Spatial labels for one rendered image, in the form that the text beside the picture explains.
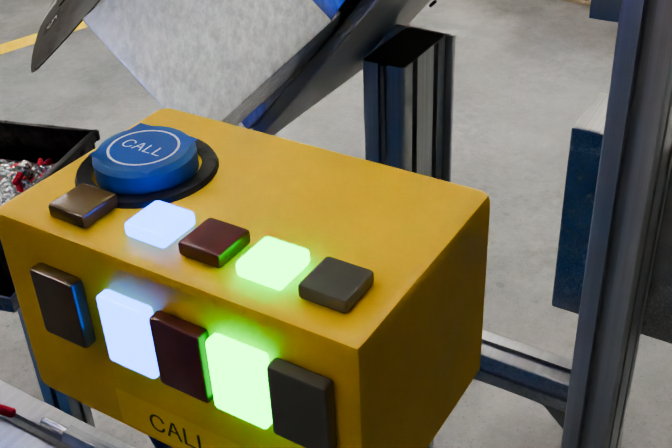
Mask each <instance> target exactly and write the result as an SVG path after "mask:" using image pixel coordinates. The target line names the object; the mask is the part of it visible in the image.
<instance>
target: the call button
mask: <svg viewBox="0 0 672 448"><path fill-rule="evenodd" d="M196 140H198V139H197V138H193V137H190V136H189V135H187V134H186V133H184V132H182V131H180V130H178V129H175V128H171V127H164V126H150V125H147V124H143V123H139V124H138V125H136V126H134V127H133V128H131V129H129V130H126V131H122V132H120V133H117V134H115V135H113V136H111V137H109V138H108V139H106V140H105V141H104V142H103V143H102V144H101V145H100V146H99V147H98V148H97V149H96V150H95V151H94V152H92V153H90V154H89V155H88V156H91V157H92V164H93V169H94V174H95V178H96V182H97V184H98V185H99V187H100V188H102V189H104V190H106V191H109V192H113V193H117V194H125V195H141V194H151V193H155V192H160V191H164V190H167V189H170V188H173V187H175V186H178V185H180V184H182V183H184V182H185V181H187V180H189V179H190V178H191V177H192V176H194V175H195V174H196V173H197V171H198V168H199V161H198V154H197V147H196V143H195V141H196Z"/></svg>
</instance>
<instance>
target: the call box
mask: <svg viewBox="0 0 672 448"><path fill-rule="evenodd" d="M139 123H143V124H147V125H150V126H164V127H171V128H175V129H178V130H180V131H182V132H184V133H186V134H187V135H189V136H190V137H193V138H197V139H198V140H196V141H195V143H196V147H197V154H198V161H199V168H198V171H197V173H196V174H195V175H194V176H192V177H191V178H190V179H189V180H187V181H185V182H184V183H182V184H180V185H178V186H175V187H173V188H170V189H167V190H164V191H160V192H155V193H151V194H141V195H125V194H117V193H114V194H116V196H117V200H118V205H117V207H116V208H115V209H113V210H112V211H110V212H109V213H107V214H106V215H105V216H103V217H102V218H100V219H99V220H97V221H96V222H94V223H93V224H92V225H90V226H89V227H87V228H81V227H78V226H75V225H73V224H70V223H67V222H64V221H62V220H59V219H56V218H54V217H52V216H51V215H50V212H49V208H48V206H49V204H50V203H51V202H53V201H54V200H56V199H57V198H59V197H60V196H62V195H64V194H65V193H67V192H68V191H70V190H71V189H73V188H74V187H76V186H78V185H79V184H82V183H85V184H88V185H91V186H94V187H97V188H100V187H99V185H98V184H97V182H96V178H95V174H94V169H93V164H92V157H91V156H88V155H89V154H90V153H92V152H94V151H95V150H96V149H97V148H98V147H99V146H98V147H97V148H95V149H94V150H92V151H90V152H89V153H87V154H85V155H84V156H82V157H80V158H79V159H77V160H75V161H74V162H72V163H71V164H69V165H67V166H66V167H64V168H62V169H61V170H59V171H57V172H56V173H54V174H52V175H51V176H49V177H48V178H46V179H44V180H43V181H41V182H39V183H38V184H36V185H34V186H33V187H31V188H29V189H28V190H26V191H25V192H23V193H21V194H20V195H18V196H16V197H15V198H13V199H11V200H10V201H8V202H6V203H5V204H3V205H2V206H0V240H1V243H2V247H3V250H4V253H5V257H6V260H7V264H8V267H9V271H10V274H11V277H12V281H13V284H14V288H15V291H16V295H17V298H18V301H19V305H20V308H21V312H22V315H23V319H24V322H25V325H26V329H27V332H28V336H29V339H30V343H31V346H32V349H33V353H34V356H35V360H36V363H37V367H38V370H39V373H40V377H41V379H42V380H43V382H44V383H45V384H46V385H47V386H48V387H51V388H53V389H55V390H57V391H59V392H61V393H63V394H65V395H67V396H69V397H71V398H73V399H75V400H77V401H79V402H81V403H83V404H85V405H87V406H89V407H91V408H93V409H95V410H97V411H99V412H101V413H104V414H106V415H108V416H110V417H112V418H114V419H116V420H118V421H120V422H122V423H124V424H126V425H128V426H130V427H132V428H134V429H136V430H138V431H140V432H142V433H144V434H146V435H148V436H150V437H152V438H154V439H157V440H159V441H161V442H163V443H165V444H167V445H169V446H171V447H173V448H305V447H303V446H301V445H299V444H296V443H294V442H292V441H290V440H287V439H285V438H283V437H281V436H279V435H276V434H275V433H274V431H273V423H272V424H271V425H270V426H269V428H267V429H263V428H261V427H259V426H256V425H254V424H252V423H250V422H248V421H245V420H243V419H241V418H239V417H236V416H234V415H232V414H230V413H228V412H225V411H223V410H221V409H219V408H217V407H216V406H215V402H214V399H213V400H212V401H211V402H209V403H205V402H203V401H201V400H199V399H196V398H194V397H192V396H190V395H188V394H185V393H183V392H181V391H179V390H177V389H174V388H172V387H170V386H168V385H165V384H163V383H162V382H161V380H160V375H159V376H158V377H157V378H155V379H152V378H150V377H148V376H145V375H143V374H141V373H139V372H137V371H134V370H132V369H130V368H128V367H125V366H123V365H121V364H119V363H117V362H114V361H112V360H111V358H110V356H109V352H108V347H107V343H106V339H105V334H104V330H103V326H102V322H101V317H100V313H99V309H98V304H97V300H96V297H97V295H98V294H100V293H101V292H102V291H103V290H106V289H109V290H111V291H114V292H116V293H119V294H121V295H124V296H126V297H129V298H131V299H134V300H136V301H139V302H141V303H144V304H146V305H149V306H150V307H151V308H152V309H153V314H154V313H155V312H156V311H158V310H161V311H164V312H166V313H169V314H171V315H174V316H176V317H179V318H181V319H183V320H186V321H188V322H191V323H193V324H196V325H198V326H201V327H203V328H206V329H207V330H208V333H209V337H210V336H211V335H212V334H214V333H218V334H221V335H223V336H226V337H228V338H231V339H233V340H236V341H238V342H241V343H243V344H246V345H248V346H251V347H253V348H256V349H258V350H261V351H263V352H266V353H267V354H268V356H269V363H270V362H271V361H272V360H273V359H274V358H280V359H283V360H285V361H288V362H290V363H293V364H295V365H298V366H300V367H303V368H305V369H308V370H310V371H313V372H315V373H318V374H320V375H323V376H325V377H328V378H330V379H332V380H333V382H334V398H335V416H336V434H337V448H428V446H429V445H430V443H431V442H432V440H433V439H434V437H435V436H436V434H437V433H438V431H439V430H440V428H441V427H442V425H443V424H444V422H445V421H446V419H447V418H448V416H449V415H450V413H451V412H452V410H453V409H454V407H455V406H456V404H457V403H458V401H459V400H460V398H461V397H462V395H463V394H464V392H465V391H466V389H467V388H468V386H469V385H470V383H471V382H472V380H473V379H474V377H475V376H476V374H477V373H478V371H479V370H480V361H481V345H482V329H483V313H484V297H485V281H486V265H487V249H488V233H489V217H490V199H489V195H488V194H486V193H485V192H483V191H482V190H478V189H474V188H470V187H467V186H463V185H459V184H455V183H452V182H448V181H444V180H440V179H436V178H433V177H429V176H425V175H421V174H417V173H414V172H410V171H406V170H402V169H399V168H395V167H391V166H387V165H383V164H380V163H376V162H372V161H368V160H364V159H361V158H357V157H353V156H349V155H346V154H342V153H338V152H334V151H330V150H327V149H323V148H319V147H315V146H312V145H308V144H304V143H300V142H296V141H293V140H289V139H285V138H281V137H277V136H274V135H270V134H266V133H262V132H259V131H255V130H251V129H247V128H243V127H240V126H236V125H232V124H228V123H224V122H221V121H217V120H213V119H209V118H206V117H202V116H198V115H194V114H190V113H187V112H183V111H179V110H175V109H171V108H164V109H160V110H158V111H156V112H154V113H153V114H151V115H149V116H148V117H146V118H144V119H143V120H141V121H140V122H138V123H136V124H135V125H133V126H131V127H130V128H128V129H126V130H129V129H131V128H133V127H134V126H136V125H138V124H139ZM126 130H125V131H126ZM100 189H102V188H100ZM157 200H159V201H162V202H166V203H169V204H172V205H175V206H178V207H181V208H184V209H187V210H190V211H192V212H193V213H194V215H195V225H194V226H193V227H191V228H190V229H189V230H188V231H186V232H185V233H184V234H182V235H181V236H180V237H179V238H177V239H176V240H175V241H173V242H172V243H171V244H170V245H168V246H167V247H165V248H160V247H157V246H154V245H152V244H149V243H146V242H143V241H141V240H138V239H135V238H132V237H129V236H128V235H127V234H126V231H125V226H124V225H125V222H126V221H128V220H129V219H130V218H132V217H133V216H135V215H136V214H137V213H139V212H140V211H142V210H143V209H144V208H146V207H147V206H149V205H150V204H151V203H153V202H154V201H157ZM208 218H214V219H217V220H220V221H223V222H226V223H229V224H233V225H236V226H239V227H242V228H245V229H247V230H249V232H250V239H251V240H250V243H249V245H247V246H246V247H245V248H244V249H243V250H242V251H241V252H239V253H238V254H237V255H236V256H235V257H234V258H232V259H231V260H230V261H229V262H228V263H227V264H225V265H224V266H223V267H222V268H216V267H213V266H210V265H207V264H204V263H202V262H199V261H196V260H193V259H191V258H188V257H185V256H182V255H181V254H180V253H179V248H178V242H179V241H180V240H181V239H182V238H183V237H185V236H186V235H187V234H189V233H190V232H191V231H192V230H194V229H195V228H196V227H197V226H199V225H200V224H201V223H202V222H204V221H205V220H206V219H208ZM266 236H269V237H272V238H275V239H278V240H281V241H284V242H287V243H290V244H293V245H296V246H300V247H303V248H306V249H307V250H309V254H310V261H309V264H308V265H307V266H306V267H305V268H304V269H303V270H302V271H301V272H300V273H299V274H298V275H297V276H296V277H295V278H294V279H292V280H291V281H290V282H289V283H288V284H287V285H286V286H285V287H284V288H283V289H282V290H277V289H274V288H271V287H268V286H266V285H263V284H260V283H257V282H254V281H252V280H249V279H246V278H243V277H241V276H239V275H238V274H237V271H236V262H237V261H238V260H239V259H240V258H241V257H242V256H243V255H245V254H246V253H247V252H248V251H249V250H250V249H251V248H253V247H254V246H255V245H256V244H257V243H258V242H259V241H261V240H262V239H263V238H264V237H266ZM325 257H333V258H336V259H339V260H342V261H345V262H348V263H351V264H354V265H357V266H360V267H363V268H367V269H370V270H372V271H373V273H374V283H373V285H372V287H371V288H370V289H369V290H368V291H367V292H366V293H365V294H364V295H363V296H362V298H361V299H360V300H359V301H358V302H357V303H356V304H355V305H354V306H353V308H352V309H351V310H350V311H349V312H348V313H341V312H338V311H335V310H332V309H329V308H327V307H324V306H321V305H318V304H316V303H313V302H310V301H307V300H304V299H302V298H301V297H300V296H299V292H298V286H299V283H300V282H301V281H302V280H303V279H304V278H305V277H306V276H307V275H308V274H309V273H310V272H311V271H312V270H313V269H314V268H315V267H316V266H317V265H318V264H319V263H320V262H321V261H322V260H323V259H324V258H325ZM37 263H44V264H47V265H49V266H52V267H54V268H57V269H59V270H62V271H64V272H67V273H69V274H72V275H74V276H77V277H79V278H80V279H81V280H82V283H83V287H84V291H85V295H86V299H87V303H88V308H89V312H90V316H91V320H92V324H93V328H94V333H95V337H96V341H95V342H94V343H93V344H92V345H91V346H90V347H88V348H83V347H81V346H79V345H77V344H74V343H72V342H70V341H68V340H66V339H63V338H61V337H59V336H57V335H54V334H52V333H50V332H48V331H47V330H46V328H45V325H44V321H43V317H42V314H41V310H40V307H39V303H38V299H37V296H36V292H35V289H34V285H33V281H32V278H31V274H30V269H31V268H32V267H33V266H34V265H36V264H37Z"/></svg>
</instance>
